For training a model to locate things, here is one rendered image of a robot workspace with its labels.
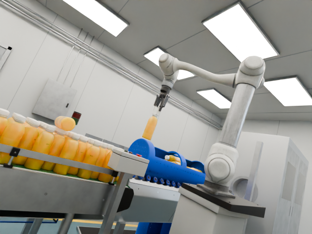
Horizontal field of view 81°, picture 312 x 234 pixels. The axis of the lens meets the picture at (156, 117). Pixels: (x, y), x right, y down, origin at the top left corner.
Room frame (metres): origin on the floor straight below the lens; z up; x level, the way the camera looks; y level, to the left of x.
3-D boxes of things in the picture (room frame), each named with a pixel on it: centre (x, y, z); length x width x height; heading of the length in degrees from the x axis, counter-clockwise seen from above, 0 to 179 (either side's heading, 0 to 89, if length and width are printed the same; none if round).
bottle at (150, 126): (1.36, 0.01, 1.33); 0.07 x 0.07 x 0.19
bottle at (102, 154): (1.14, 0.24, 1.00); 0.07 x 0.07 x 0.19
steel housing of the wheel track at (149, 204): (2.09, -0.73, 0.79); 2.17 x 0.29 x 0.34; 129
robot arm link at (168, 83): (1.36, 0.00, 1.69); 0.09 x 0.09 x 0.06
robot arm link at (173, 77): (1.35, 0.00, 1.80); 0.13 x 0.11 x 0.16; 156
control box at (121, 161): (1.07, 0.06, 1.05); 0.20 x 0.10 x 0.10; 129
